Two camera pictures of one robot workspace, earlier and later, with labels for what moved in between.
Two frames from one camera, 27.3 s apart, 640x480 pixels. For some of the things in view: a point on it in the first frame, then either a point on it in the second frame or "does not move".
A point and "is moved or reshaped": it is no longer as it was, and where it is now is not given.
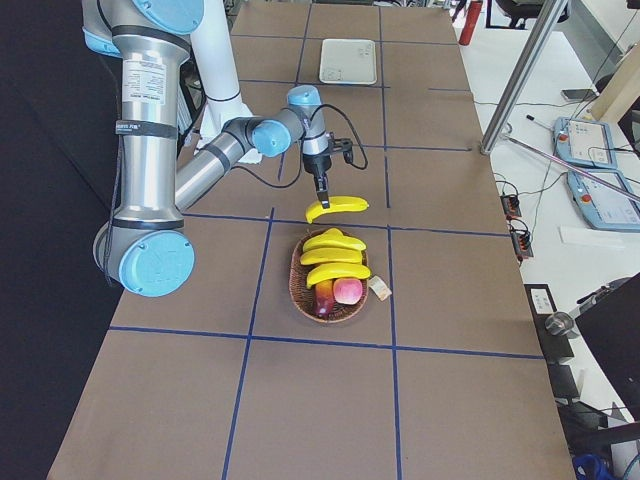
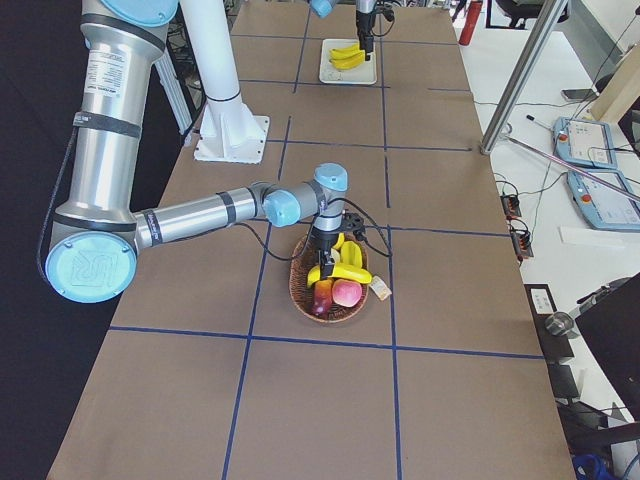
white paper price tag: [376, 284] does not move
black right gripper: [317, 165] to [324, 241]
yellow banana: [337, 204] is moved or reshaped
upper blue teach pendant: [585, 142] does not move
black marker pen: [532, 118] does not move
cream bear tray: [348, 61] does not move
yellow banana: [323, 255] to [349, 63]
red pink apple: [347, 291] does not move
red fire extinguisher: [470, 22] does not move
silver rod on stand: [571, 166] does not move
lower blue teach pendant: [603, 207] does not move
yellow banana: [332, 237] is moved or reshaped
